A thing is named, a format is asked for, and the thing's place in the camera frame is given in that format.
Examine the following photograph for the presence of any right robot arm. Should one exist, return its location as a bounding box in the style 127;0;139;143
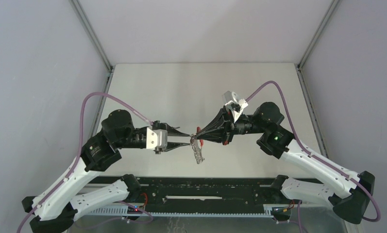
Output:
195;102;375;224

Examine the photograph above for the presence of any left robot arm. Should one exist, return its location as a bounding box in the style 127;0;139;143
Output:
22;109;185;233

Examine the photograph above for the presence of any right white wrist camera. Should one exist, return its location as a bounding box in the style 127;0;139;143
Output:
222;91;248;123

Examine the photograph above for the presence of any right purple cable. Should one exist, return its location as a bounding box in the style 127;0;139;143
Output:
245;80;382;222

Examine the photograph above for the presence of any white slotted cable duct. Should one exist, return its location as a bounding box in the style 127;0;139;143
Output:
85;205;279;218

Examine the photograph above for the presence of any red handled keyring holder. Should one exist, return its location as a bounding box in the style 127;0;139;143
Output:
190;127;205;164

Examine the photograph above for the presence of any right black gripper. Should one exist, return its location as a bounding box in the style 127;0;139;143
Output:
195;105;267;145

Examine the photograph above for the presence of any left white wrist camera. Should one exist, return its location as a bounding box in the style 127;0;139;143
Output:
146;127;158;150

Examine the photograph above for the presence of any purple cable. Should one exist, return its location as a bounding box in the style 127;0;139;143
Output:
16;92;155;233
245;80;382;222

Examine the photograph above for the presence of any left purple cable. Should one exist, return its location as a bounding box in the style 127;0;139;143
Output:
16;92;155;233

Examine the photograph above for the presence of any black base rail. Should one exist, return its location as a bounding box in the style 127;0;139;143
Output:
137;177;291;214

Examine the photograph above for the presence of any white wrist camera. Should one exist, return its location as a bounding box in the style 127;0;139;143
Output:
222;91;248;123
146;127;158;150

